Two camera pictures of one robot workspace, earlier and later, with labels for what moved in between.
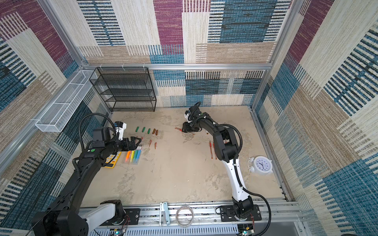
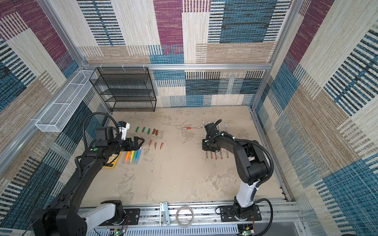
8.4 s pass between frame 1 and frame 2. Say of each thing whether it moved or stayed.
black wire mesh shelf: stayed
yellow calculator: stayed
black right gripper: moved
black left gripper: stayed
